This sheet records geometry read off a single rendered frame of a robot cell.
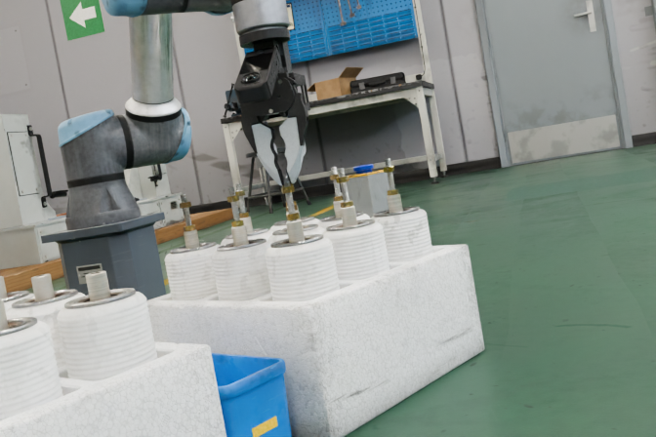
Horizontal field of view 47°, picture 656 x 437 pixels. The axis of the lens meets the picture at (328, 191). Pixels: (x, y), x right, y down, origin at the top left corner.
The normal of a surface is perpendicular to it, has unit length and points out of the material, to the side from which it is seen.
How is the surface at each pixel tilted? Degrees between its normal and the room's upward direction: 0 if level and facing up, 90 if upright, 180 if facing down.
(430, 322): 90
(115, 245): 90
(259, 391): 92
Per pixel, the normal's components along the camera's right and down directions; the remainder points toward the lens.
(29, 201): 0.95, -0.15
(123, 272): 0.48, -0.04
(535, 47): -0.26, 0.10
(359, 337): 0.73, -0.09
